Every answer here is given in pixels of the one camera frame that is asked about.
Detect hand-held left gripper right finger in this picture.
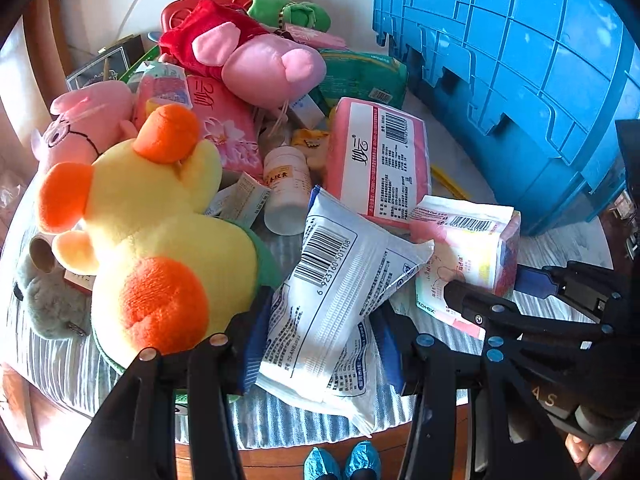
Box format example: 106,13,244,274
372,304,581,480

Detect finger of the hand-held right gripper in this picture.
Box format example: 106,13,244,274
442,279,615,351
514,260,632,322

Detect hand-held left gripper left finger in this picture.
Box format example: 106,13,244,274
60,287,275,480

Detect white wet wipes packet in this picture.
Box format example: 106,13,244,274
256,186,435,435

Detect small white medicine box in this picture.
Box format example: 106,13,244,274
204,172,272,229

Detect blue plastic crate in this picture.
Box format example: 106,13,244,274
372,0,640,237

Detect person's right hand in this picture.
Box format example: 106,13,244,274
565,432,630,473

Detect blue shoe cover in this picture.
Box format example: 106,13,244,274
342,440,382,480
303,447,344,480

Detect yellow plastic strip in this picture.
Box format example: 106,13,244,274
430,164,472,202

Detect large yellow duck plush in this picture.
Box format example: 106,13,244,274
38,104,282,373

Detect white medicine bottle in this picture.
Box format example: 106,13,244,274
263,145,313,235

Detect pink tissue pack white label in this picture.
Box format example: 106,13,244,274
324,96,433,232

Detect red white small box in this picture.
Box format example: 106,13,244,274
62,267,97,295

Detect small yellow duck plush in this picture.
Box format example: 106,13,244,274
291,128,331,172

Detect grey plush toy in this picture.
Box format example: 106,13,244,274
12,250,94,342

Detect pink floral tissue pack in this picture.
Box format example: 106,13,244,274
186,75,264,182

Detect cardboard tube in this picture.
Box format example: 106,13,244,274
28,234,57,272

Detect white teal small box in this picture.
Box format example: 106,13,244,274
289,91,327,132

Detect green tissue pack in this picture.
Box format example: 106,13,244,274
316,48,409,109

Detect pink plush with stitched glasses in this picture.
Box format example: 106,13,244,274
30,80,139,167

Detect pink pig plush red clothes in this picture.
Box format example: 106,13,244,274
158,0,328,109

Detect green medicine box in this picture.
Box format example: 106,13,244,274
118,45,161,83

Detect pink striped packet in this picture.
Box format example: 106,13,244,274
283,23,347,52

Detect dark printed box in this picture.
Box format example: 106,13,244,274
66,34,146,92

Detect green plush toy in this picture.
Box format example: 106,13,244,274
247,0,332,37

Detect red toy suitcase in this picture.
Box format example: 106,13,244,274
160,0,274,37

